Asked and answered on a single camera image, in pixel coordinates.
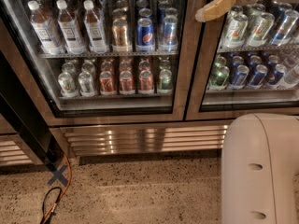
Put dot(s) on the white green can far left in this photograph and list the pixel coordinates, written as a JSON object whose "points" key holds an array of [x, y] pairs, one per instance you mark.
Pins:
{"points": [[67, 85]]}

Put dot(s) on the blue silver can upper right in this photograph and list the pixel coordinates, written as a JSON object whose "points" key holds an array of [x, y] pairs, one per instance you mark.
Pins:
{"points": [[283, 27]]}

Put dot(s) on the blue Pepsi can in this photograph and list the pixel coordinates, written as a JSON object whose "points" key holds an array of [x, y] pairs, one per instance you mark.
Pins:
{"points": [[145, 35]]}

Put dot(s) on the glass fridge door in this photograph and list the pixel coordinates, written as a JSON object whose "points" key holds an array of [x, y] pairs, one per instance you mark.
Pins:
{"points": [[38, 71], [199, 78]]}

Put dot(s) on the red can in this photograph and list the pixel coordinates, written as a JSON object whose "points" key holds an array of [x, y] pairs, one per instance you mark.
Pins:
{"points": [[146, 82], [126, 83], [107, 84]]}

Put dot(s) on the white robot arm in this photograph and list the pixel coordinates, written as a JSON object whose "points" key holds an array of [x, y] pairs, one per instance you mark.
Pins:
{"points": [[260, 168]]}

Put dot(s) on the red can right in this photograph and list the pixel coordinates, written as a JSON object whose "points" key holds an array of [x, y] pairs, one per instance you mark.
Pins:
{"points": [[146, 82]]}

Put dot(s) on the middle tea bottle white cap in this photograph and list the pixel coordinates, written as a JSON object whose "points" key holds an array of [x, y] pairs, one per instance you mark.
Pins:
{"points": [[68, 23]]}

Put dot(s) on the steel fridge bottom grille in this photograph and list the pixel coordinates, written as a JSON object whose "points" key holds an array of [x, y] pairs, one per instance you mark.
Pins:
{"points": [[96, 140]]}

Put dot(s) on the green can right fridge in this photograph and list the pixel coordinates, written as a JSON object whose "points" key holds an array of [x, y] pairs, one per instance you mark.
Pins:
{"points": [[219, 77]]}

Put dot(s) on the green silver can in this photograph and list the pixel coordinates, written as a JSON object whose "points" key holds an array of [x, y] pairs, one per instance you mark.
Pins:
{"points": [[165, 81]]}

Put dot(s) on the left tea bottle white cap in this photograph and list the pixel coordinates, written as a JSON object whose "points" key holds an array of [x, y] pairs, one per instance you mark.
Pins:
{"points": [[45, 29]]}

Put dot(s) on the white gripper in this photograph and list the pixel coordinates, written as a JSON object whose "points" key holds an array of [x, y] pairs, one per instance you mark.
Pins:
{"points": [[216, 8]]}

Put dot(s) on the white 7up can left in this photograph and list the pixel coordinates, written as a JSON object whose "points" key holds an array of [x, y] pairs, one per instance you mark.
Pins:
{"points": [[234, 36]]}

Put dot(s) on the white 7up can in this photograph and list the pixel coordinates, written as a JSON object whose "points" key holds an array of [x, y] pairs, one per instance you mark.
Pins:
{"points": [[234, 36], [260, 29]]}

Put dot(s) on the neighbour steel grille left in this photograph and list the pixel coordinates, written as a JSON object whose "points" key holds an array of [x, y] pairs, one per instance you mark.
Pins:
{"points": [[13, 149]]}

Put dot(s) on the blue can left lower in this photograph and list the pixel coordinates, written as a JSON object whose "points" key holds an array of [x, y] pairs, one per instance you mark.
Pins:
{"points": [[239, 76]]}

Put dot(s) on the white 7up can right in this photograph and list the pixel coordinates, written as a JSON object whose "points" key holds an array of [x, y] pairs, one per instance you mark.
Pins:
{"points": [[260, 29]]}

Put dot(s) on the red can left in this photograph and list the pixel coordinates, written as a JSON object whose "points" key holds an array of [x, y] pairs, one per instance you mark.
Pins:
{"points": [[107, 84]]}

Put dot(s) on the blue can right lower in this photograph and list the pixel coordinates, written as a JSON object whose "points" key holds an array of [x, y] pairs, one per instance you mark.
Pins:
{"points": [[257, 75]]}

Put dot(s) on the silver can lower shelf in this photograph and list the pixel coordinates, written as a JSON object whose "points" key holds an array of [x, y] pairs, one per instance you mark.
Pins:
{"points": [[86, 84]]}

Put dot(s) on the blue silver soda can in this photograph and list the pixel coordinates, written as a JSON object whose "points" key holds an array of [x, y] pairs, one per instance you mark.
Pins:
{"points": [[169, 40]]}

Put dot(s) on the red can middle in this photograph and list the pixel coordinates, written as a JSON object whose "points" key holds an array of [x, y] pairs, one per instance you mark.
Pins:
{"points": [[126, 83]]}

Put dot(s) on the gold soda can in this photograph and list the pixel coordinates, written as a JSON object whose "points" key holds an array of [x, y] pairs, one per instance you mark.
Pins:
{"points": [[121, 36]]}

